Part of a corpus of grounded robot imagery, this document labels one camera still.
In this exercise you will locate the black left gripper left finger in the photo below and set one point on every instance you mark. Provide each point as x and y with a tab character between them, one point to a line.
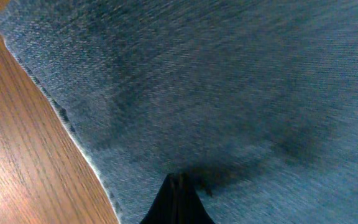
164	207

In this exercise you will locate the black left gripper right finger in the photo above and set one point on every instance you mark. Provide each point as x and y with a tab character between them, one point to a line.
190	210

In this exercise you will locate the dark blue jeans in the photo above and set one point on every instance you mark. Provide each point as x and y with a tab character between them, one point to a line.
257	98

